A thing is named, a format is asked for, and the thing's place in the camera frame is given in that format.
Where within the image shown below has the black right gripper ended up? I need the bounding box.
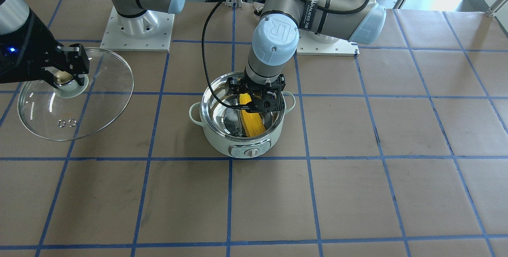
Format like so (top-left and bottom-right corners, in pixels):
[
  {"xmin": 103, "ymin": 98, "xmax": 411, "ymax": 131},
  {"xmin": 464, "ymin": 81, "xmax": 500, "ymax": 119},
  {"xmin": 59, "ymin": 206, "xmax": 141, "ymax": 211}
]
[{"xmin": 0, "ymin": 11, "xmax": 90, "ymax": 89}]

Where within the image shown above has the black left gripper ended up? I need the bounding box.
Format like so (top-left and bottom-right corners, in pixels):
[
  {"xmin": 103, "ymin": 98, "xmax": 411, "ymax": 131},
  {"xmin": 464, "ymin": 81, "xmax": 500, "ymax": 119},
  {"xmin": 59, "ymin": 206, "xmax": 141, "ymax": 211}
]
[{"xmin": 228, "ymin": 72, "xmax": 285, "ymax": 95}]

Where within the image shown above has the yellow corn cob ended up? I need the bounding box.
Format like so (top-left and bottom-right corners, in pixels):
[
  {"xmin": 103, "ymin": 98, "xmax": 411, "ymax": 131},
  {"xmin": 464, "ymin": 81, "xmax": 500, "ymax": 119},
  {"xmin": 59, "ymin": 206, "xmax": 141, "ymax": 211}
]
[{"xmin": 240, "ymin": 110, "xmax": 266, "ymax": 137}]

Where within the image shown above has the glass pot lid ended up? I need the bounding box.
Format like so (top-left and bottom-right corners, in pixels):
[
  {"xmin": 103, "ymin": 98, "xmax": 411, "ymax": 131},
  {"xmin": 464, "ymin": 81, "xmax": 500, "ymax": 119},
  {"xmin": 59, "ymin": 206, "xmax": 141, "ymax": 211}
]
[{"xmin": 17, "ymin": 48, "xmax": 134, "ymax": 141}]

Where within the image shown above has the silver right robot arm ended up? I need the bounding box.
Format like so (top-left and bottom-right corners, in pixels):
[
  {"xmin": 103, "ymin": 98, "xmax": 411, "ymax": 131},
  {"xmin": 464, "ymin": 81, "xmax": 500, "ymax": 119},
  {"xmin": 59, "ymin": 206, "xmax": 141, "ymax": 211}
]
[{"xmin": 0, "ymin": 0, "xmax": 186, "ymax": 89}]

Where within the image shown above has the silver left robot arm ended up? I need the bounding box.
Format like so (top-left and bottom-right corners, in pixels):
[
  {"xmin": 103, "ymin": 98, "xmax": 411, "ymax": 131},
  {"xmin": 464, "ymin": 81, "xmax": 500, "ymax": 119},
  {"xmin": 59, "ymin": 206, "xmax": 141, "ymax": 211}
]
[{"xmin": 243, "ymin": 0, "xmax": 386, "ymax": 90}]

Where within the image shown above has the pale green electric pot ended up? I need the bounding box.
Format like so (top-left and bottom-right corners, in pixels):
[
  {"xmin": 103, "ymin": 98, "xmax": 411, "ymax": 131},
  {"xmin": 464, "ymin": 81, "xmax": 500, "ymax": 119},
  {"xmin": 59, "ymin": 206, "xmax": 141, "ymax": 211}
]
[{"xmin": 189, "ymin": 71, "xmax": 296, "ymax": 159}]

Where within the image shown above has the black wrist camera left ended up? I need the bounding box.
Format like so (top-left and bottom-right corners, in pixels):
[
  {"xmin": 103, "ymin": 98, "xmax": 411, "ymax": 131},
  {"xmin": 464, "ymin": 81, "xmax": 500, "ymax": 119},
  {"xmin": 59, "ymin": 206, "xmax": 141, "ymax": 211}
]
[{"xmin": 240, "ymin": 83, "xmax": 285, "ymax": 113}]

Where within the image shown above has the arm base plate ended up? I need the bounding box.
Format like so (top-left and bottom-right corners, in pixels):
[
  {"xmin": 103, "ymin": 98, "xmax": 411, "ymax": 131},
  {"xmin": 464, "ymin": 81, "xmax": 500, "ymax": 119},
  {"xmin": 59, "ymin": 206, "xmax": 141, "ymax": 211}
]
[
  {"xmin": 296, "ymin": 31, "xmax": 360, "ymax": 56},
  {"xmin": 100, "ymin": 8, "xmax": 175, "ymax": 52}
]

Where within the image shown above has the black camera cable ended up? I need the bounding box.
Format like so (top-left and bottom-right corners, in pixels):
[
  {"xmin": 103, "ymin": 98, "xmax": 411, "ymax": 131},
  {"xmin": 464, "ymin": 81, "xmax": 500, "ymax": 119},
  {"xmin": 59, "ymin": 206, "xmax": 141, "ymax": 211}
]
[{"xmin": 202, "ymin": 0, "xmax": 371, "ymax": 110}]

